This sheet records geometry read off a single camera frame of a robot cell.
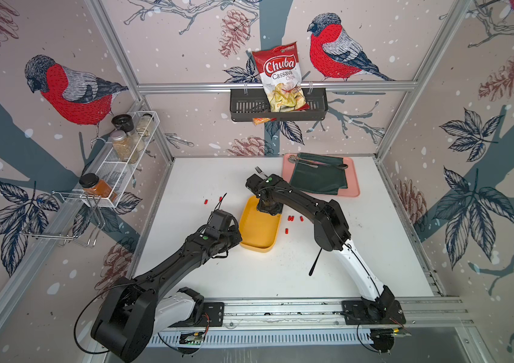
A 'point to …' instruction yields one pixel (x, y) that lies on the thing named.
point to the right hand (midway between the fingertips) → (266, 210)
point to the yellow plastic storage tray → (258, 230)
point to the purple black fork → (312, 269)
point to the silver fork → (259, 171)
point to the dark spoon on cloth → (295, 159)
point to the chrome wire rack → (67, 216)
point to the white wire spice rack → (109, 172)
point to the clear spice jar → (144, 124)
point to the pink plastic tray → (352, 183)
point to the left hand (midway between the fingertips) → (244, 231)
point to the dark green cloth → (327, 180)
